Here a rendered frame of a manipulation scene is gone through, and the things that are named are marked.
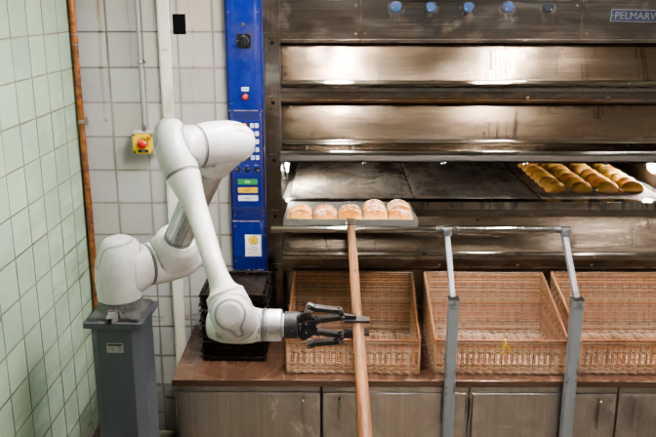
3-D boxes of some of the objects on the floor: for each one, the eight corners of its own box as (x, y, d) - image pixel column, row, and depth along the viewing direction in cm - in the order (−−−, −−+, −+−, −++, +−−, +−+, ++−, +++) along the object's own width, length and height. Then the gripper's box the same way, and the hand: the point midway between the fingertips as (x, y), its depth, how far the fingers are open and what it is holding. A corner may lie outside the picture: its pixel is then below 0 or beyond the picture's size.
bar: (276, 472, 335) (271, 223, 306) (558, 474, 334) (580, 224, 305) (270, 520, 305) (265, 248, 276) (581, 521, 304) (607, 249, 275)
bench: (200, 430, 368) (195, 322, 354) (690, 432, 367) (705, 324, 352) (178, 504, 314) (170, 380, 300) (753, 507, 312) (773, 383, 298)
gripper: (284, 293, 207) (369, 294, 207) (284, 345, 211) (368, 346, 211) (282, 303, 200) (370, 304, 200) (282, 357, 204) (369, 358, 204)
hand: (356, 326), depth 206 cm, fingers closed on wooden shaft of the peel, 3 cm apart
